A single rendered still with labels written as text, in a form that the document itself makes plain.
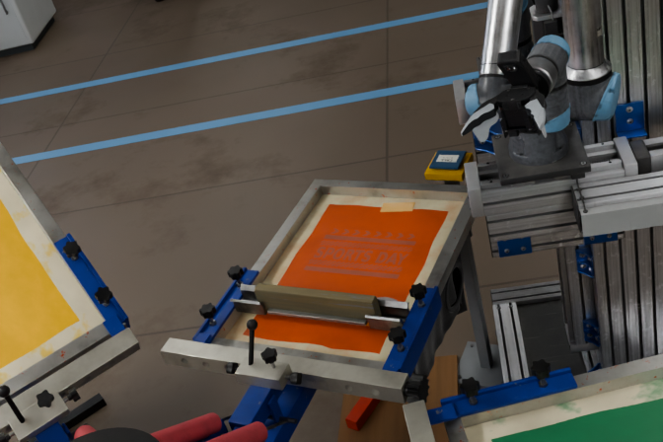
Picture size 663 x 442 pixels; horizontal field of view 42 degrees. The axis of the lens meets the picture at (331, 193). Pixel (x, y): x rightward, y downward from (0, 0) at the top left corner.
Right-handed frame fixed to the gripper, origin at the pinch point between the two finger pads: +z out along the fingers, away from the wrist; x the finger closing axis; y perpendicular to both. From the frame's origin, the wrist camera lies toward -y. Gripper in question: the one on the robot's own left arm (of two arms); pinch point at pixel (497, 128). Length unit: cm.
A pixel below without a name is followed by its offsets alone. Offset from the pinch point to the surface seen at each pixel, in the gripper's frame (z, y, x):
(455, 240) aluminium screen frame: -48, 63, 46
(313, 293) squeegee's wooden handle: -11, 53, 71
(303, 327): -9, 62, 77
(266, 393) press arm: 21, 55, 67
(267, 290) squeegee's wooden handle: -10, 51, 84
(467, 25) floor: -392, 143, 195
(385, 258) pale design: -40, 64, 66
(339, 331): -9, 64, 66
